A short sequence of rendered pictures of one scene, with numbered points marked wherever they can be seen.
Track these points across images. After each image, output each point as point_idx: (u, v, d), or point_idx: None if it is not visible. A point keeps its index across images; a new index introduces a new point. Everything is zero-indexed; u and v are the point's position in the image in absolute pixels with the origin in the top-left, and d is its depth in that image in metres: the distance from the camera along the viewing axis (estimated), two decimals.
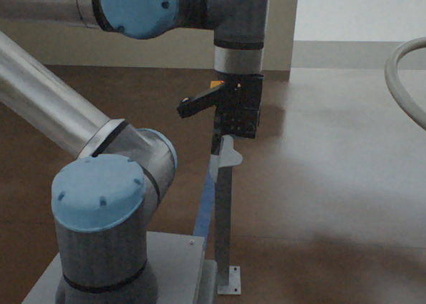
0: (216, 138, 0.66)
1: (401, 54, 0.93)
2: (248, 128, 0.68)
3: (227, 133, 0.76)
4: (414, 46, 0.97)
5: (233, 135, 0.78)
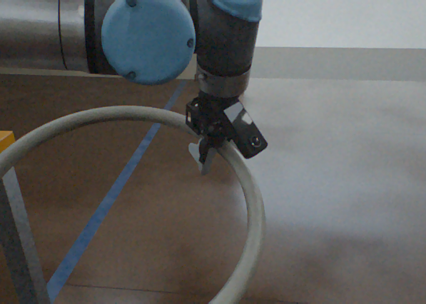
0: None
1: (32, 139, 0.67)
2: None
3: None
4: (68, 123, 0.71)
5: None
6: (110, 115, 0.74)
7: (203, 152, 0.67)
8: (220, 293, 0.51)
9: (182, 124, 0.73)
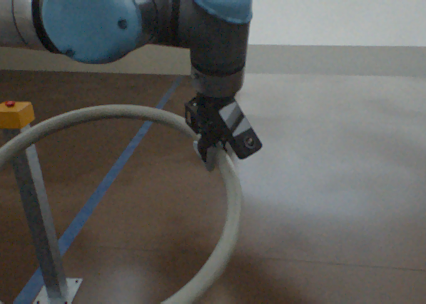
0: None
1: (34, 133, 0.73)
2: None
3: None
4: (68, 120, 0.76)
5: None
6: (108, 113, 0.78)
7: (200, 152, 0.68)
8: (189, 283, 0.54)
9: (174, 124, 0.77)
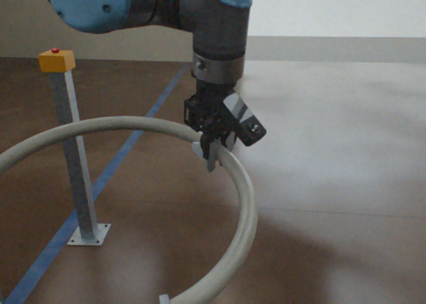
0: None
1: (27, 145, 0.70)
2: None
3: None
4: (62, 132, 0.74)
5: None
6: (102, 125, 0.77)
7: (204, 147, 0.68)
8: (217, 265, 0.51)
9: (171, 129, 0.77)
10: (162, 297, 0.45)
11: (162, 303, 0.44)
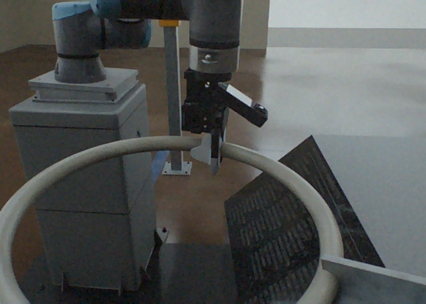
0: None
1: (20, 204, 0.53)
2: None
3: None
4: (48, 178, 0.59)
5: (208, 154, 0.72)
6: (85, 159, 0.65)
7: (217, 143, 0.68)
8: (322, 221, 0.53)
9: (160, 143, 0.72)
10: (326, 257, 0.45)
11: (333, 260, 0.44)
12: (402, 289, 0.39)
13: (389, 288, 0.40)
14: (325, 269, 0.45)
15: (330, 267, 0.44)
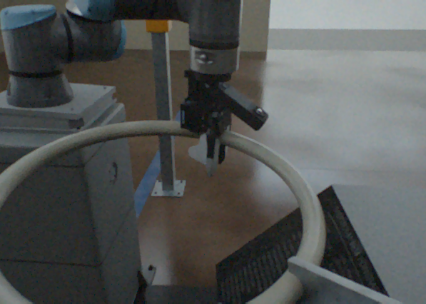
0: (227, 125, 0.77)
1: (18, 170, 0.56)
2: None
3: None
4: (52, 150, 0.62)
5: (205, 154, 0.72)
6: (93, 136, 0.68)
7: (212, 143, 0.68)
8: (308, 223, 0.50)
9: (169, 128, 0.72)
10: (293, 260, 0.41)
11: (299, 263, 0.41)
12: None
13: (350, 302, 0.36)
14: (292, 272, 0.42)
15: (295, 271, 0.41)
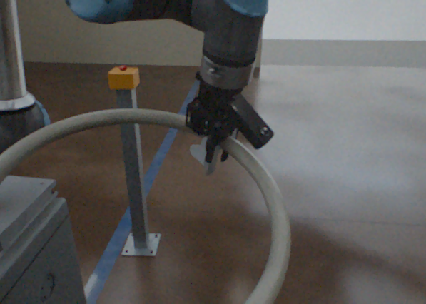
0: None
1: (18, 152, 0.60)
2: None
3: None
4: (55, 132, 0.65)
5: (205, 155, 0.72)
6: (98, 120, 0.69)
7: (210, 150, 0.67)
8: (267, 272, 0.50)
9: (175, 122, 0.72)
10: None
11: None
12: None
13: None
14: None
15: None
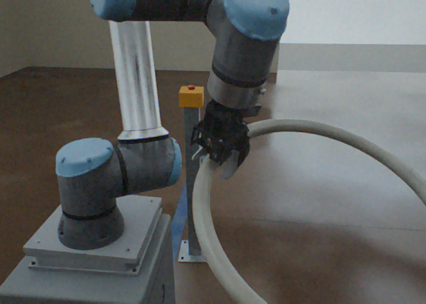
0: None
1: (217, 160, 0.68)
2: (200, 138, 0.66)
3: None
4: None
5: (229, 166, 0.71)
6: (265, 130, 0.76)
7: (249, 151, 0.69)
8: None
9: (328, 131, 0.79)
10: None
11: None
12: None
13: None
14: None
15: None
